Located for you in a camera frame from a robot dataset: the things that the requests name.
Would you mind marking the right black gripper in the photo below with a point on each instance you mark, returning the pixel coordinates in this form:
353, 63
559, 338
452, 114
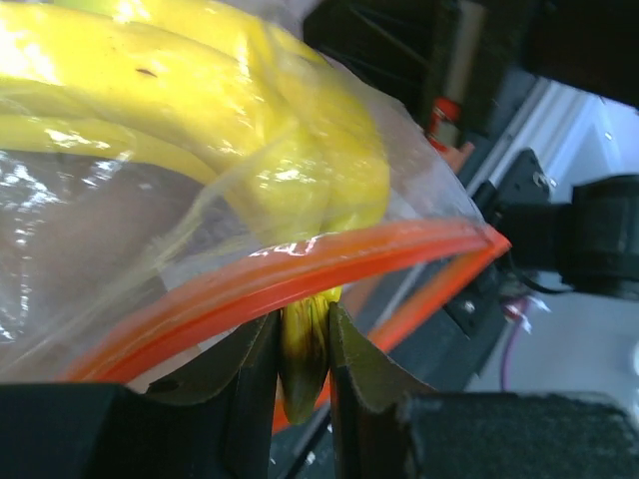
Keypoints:
449, 65

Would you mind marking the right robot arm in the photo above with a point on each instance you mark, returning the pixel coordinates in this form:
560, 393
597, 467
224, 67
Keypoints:
591, 241

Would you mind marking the clear zip top bag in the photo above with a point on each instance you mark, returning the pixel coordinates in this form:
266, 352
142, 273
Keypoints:
224, 199

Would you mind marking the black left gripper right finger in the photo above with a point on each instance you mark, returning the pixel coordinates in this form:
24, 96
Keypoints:
388, 424

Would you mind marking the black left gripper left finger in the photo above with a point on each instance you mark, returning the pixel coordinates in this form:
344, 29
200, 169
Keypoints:
210, 418

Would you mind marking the yellow fake banana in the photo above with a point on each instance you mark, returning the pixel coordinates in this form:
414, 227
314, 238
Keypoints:
199, 110

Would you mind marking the aluminium rail frame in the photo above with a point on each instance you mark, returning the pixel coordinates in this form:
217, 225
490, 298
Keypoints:
517, 134

